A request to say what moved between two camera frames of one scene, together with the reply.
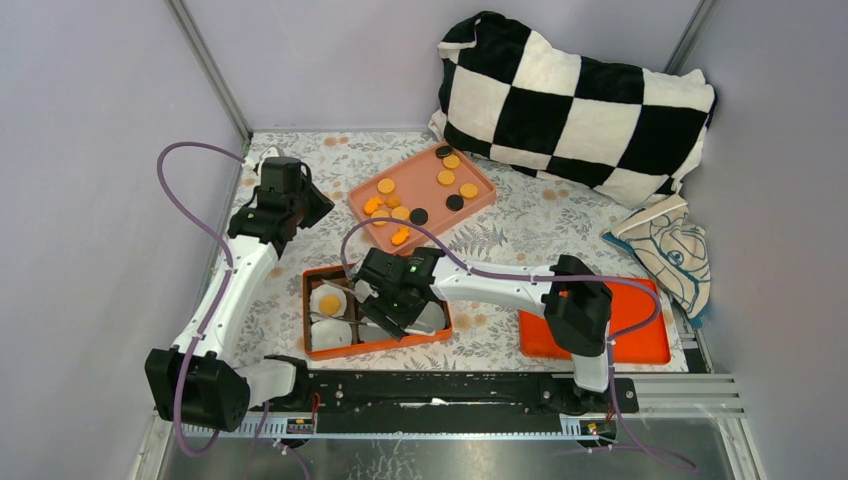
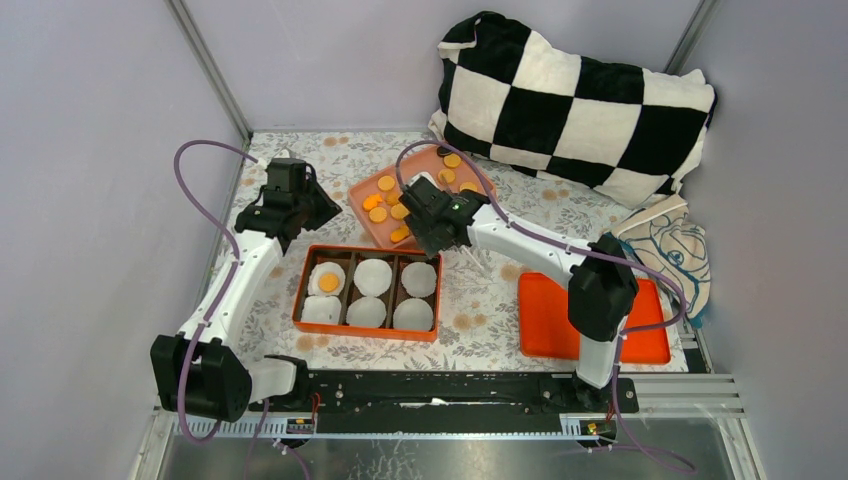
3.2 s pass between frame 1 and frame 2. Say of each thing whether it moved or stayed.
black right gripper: moved
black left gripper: stayed
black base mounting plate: stayed
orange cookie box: moved
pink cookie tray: stayed
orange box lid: stayed
